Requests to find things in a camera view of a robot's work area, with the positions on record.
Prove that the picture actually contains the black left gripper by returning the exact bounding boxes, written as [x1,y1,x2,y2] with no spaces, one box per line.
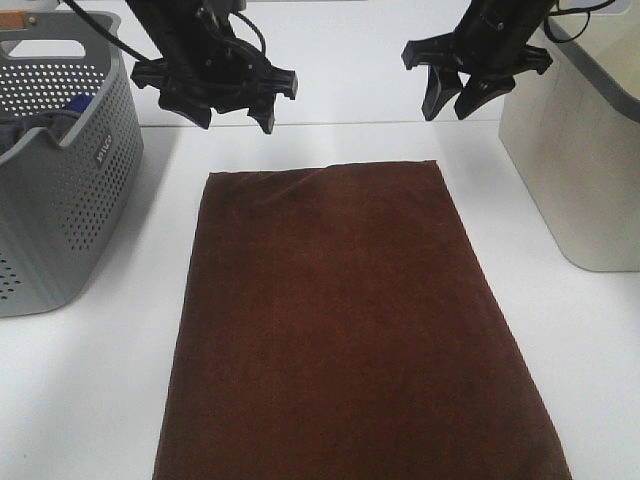
[131,29,298,134]

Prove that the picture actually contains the brown towel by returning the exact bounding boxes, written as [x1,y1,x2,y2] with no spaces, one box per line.
[153,161,570,479]

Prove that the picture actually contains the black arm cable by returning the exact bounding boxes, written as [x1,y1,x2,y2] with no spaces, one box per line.
[62,0,269,64]
[542,0,617,44]

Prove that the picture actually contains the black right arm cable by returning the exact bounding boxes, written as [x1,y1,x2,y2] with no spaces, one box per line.
[542,0,617,44]

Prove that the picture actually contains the grey cloth in basket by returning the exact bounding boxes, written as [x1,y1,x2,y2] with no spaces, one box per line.
[1,109,80,154]

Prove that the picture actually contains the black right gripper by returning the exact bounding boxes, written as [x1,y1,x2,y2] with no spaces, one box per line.
[401,9,552,120]

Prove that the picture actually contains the grey perforated laundry basket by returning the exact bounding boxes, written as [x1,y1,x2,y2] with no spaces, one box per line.
[1,10,143,317]

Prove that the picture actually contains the blue cloth in basket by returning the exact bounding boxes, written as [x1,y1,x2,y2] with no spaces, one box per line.
[63,93,94,114]

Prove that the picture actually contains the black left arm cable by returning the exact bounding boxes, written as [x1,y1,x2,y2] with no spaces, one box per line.
[62,0,269,64]

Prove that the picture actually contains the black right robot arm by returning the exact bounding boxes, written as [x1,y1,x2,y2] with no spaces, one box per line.
[248,1,551,124]

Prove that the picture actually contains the orange basket handle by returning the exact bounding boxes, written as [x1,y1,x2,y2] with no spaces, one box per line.
[0,9,37,31]

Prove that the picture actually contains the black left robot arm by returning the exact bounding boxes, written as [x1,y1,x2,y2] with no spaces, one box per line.
[127,1,298,134]

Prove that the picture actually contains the beige bin with grey rim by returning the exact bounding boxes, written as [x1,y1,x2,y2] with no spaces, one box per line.
[499,1,639,272]

